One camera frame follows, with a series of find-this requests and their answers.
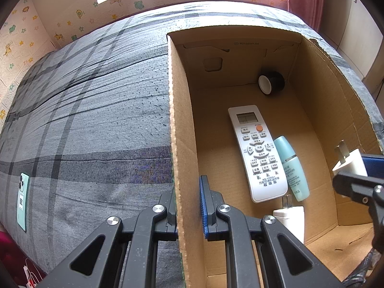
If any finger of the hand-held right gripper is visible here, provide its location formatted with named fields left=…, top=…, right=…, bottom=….
left=332, top=170, right=384, bottom=250
left=360, top=153, right=384, bottom=177

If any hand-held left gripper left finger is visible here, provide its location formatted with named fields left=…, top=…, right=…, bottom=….
left=39, top=186, right=180, bottom=288

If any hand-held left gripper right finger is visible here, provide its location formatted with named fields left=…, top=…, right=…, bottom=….
left=199, top=174, right=345, bottom=288

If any white charger plug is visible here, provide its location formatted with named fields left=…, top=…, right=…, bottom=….
left=272, top=195, right=305, bottom=246
left=331, top=140, right=368, bottom=176

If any brown cardboard box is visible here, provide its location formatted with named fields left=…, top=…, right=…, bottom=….
left=166, top=25, right=384, bottom=288

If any teal bottle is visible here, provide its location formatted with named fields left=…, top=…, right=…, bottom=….
left=273, top=136, right=310, bottom=202

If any white remote control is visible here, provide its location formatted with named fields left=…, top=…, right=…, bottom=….
left=228, top=105, right=289, bottom=204

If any black tape roll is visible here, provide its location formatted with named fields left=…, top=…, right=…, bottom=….
left=258, top=71, right=286, bottom=96

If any grey plaid bed sheet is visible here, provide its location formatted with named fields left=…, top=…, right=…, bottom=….
left=0, top=1, right=384, bottom=288

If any white cabinet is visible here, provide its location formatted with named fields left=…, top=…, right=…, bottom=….
left=317, top=0, right=384, bottom=97

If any green smartphone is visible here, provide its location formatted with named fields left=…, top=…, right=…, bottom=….
left=16, top=172, right=30, bottom=232

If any red cloth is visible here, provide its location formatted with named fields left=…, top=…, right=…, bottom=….
left=0, top=230, right=48, bottom=288

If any pink curtain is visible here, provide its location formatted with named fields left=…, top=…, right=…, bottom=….
left=286, top=0, right=328, bottom=32

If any dark braided cable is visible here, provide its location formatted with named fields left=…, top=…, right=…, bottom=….
left=345, top=247, right=379, bottom=287

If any white cable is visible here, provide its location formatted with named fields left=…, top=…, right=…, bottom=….
left=23, top=258, right=41, bottom=288

